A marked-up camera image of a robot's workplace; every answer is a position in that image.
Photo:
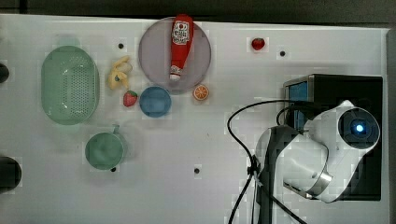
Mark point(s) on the black silver toaster oven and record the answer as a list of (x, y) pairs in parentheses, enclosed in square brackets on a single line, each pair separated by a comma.
[(342, 87)]

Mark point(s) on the black robot base lower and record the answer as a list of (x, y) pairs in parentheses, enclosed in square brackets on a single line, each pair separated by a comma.
[(10, 174)]

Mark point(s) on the black robot base upper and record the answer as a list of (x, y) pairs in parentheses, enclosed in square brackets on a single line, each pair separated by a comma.
[(4, 73)]

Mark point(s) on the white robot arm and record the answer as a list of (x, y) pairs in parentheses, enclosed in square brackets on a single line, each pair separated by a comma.
[(317, 162)]

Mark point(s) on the toy orange half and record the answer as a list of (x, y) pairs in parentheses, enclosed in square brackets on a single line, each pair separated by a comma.
[(200, 93)]

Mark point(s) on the blue bowl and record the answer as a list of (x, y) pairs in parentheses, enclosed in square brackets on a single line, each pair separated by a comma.
[(155, 102)]

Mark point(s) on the toy strawberry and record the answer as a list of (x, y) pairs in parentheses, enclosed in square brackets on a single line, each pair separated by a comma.
[(129, 98)]

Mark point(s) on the grey round plate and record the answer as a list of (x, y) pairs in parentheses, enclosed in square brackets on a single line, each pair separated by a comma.
[(154, 56)]

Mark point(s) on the red ketchup bottle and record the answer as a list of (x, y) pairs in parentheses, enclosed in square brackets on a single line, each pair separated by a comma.
[(181, 38)]

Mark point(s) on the peeled toy banana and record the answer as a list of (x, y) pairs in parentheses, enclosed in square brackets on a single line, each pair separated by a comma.
[(119, 73)]

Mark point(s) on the small red toy fruit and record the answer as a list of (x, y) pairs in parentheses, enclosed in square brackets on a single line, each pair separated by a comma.
[(258, 43)]

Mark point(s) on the green mug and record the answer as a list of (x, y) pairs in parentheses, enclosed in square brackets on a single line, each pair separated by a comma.
[(105, 151)]

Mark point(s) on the green oval colander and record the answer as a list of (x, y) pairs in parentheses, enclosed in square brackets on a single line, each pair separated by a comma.
[(69, 83)]

